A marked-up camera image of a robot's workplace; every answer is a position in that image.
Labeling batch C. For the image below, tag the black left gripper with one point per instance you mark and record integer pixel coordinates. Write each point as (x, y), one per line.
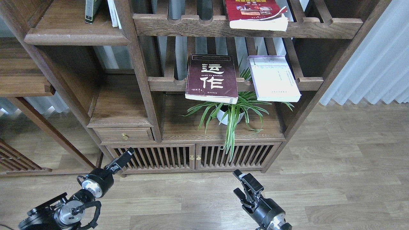
(100, 180)

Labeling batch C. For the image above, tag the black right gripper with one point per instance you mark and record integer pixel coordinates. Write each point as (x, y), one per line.
(264, 211)

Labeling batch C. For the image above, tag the white lavender paperback book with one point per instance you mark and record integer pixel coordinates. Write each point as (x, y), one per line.
(273, 79)

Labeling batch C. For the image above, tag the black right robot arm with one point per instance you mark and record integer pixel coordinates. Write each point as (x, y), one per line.
(267, 214)

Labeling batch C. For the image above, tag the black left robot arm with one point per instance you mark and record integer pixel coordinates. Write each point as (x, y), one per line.
(61, 213)

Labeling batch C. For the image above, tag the red book on top shelf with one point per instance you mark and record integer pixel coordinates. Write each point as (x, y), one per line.
(256, 15)

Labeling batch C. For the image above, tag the white plant pot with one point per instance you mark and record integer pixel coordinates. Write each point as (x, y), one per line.
(223, 116)

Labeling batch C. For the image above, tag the green spider plant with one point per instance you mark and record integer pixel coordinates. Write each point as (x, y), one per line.
(245, 101)

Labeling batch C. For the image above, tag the dark wooden bookshelf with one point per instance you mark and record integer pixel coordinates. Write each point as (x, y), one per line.
(123, 87)

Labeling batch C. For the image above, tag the dark red book white characters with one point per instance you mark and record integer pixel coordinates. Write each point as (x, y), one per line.
(211, 78)

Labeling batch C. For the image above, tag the wooden side furniture left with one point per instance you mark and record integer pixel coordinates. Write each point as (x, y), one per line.
(20, 78)

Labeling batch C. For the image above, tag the white upright book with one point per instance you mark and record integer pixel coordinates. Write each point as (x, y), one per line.
(114, 15)

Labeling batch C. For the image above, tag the dark green upright book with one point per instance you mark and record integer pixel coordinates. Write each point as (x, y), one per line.
(91, 9)

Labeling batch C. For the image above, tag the white curtain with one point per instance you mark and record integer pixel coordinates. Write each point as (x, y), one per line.
(379, 68)

